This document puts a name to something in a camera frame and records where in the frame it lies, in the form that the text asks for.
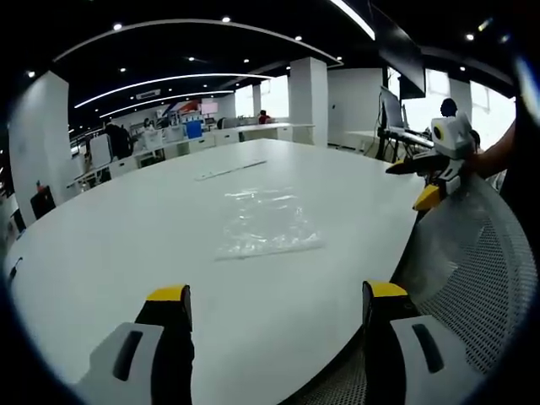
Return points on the white pillar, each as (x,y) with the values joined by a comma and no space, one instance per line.
(308,101)
(40,147)

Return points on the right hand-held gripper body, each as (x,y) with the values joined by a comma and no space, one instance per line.
(452,139)

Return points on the white office desk row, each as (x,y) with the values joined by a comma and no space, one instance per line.
(190,145)

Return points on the clear plastic food packaging bag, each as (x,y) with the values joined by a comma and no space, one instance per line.
(263,223)

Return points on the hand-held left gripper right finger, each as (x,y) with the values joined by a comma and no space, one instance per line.
(405,350)

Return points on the grey mesh office chair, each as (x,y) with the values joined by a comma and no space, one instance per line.
(476,295)

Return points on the blue storage box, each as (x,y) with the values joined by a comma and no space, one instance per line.
(194,128)

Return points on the computer monitor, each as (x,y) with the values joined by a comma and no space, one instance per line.
(391,110)

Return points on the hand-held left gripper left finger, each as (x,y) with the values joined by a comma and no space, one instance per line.
(126,350)

